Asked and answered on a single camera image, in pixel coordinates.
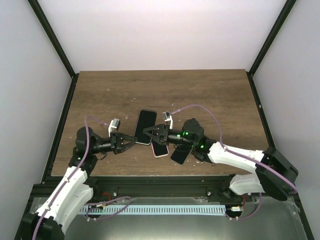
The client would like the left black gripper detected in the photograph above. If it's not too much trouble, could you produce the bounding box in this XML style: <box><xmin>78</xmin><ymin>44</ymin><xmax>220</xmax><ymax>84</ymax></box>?
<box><xmin>91</xmin><ymin>132</ymin><xmax>139</xmax><ymax>155</ymax></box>

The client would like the teal-edged black phone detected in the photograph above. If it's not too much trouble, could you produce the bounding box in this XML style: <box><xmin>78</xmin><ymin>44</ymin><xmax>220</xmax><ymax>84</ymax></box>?
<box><xmin>151</xmin><ymin>141</ymin><xmax>169</xmax><ymax>157</ymax></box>

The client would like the pink phone case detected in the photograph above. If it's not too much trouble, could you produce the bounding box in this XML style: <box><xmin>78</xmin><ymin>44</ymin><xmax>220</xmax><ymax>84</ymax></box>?
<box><xmin>150</xmin><ymin>141</ymin><xmax>170</xmax><ymax>158</ymax></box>

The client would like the light blue slotted cable duct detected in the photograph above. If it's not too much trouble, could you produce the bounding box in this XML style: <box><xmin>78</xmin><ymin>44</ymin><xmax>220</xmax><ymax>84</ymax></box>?
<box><xmin>88</xmin><ymin>205</ymin><xmax>226</xmax><ymax>216</ymax></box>

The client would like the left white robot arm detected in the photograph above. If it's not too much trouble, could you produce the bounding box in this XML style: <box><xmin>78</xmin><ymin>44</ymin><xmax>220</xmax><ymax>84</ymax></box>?
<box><xmin>21</xmin><ymin>126</ymin><xmax>138</xmax><ymax>240</ymax></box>

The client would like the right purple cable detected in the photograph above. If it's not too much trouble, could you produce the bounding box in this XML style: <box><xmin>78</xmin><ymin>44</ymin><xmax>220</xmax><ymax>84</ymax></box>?
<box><xmin>172</xmin><ymin>104</ymin><xmax>298</xmax><ymax>221</ymax></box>

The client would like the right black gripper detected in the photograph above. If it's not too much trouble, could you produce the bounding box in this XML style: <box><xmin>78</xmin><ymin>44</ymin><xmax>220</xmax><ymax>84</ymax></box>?
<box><xmin>143</xmin><ymin>124</ymin><xmax>195</xmax><ymax>148</ymax></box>

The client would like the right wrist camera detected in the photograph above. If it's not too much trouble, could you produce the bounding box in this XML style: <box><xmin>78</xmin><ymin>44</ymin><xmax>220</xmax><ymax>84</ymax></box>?
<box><xmin>163</xmin><ymin>111</ymin><xmax>174</xmax><ymax>130</ymax></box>

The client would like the black aluminium frame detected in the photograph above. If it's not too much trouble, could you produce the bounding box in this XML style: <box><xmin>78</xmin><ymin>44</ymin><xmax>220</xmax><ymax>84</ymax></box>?
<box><xmin>13</xmin><ymin>0</ymin><xmax>320</xmax><ymax>240</ymax></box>

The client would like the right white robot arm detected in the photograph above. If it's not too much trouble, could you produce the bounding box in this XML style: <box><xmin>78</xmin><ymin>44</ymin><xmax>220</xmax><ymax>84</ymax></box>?
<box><xmin>143</xmin><ymin>118</ymin><xmax>299</xmax><ymax>202</ymax></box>

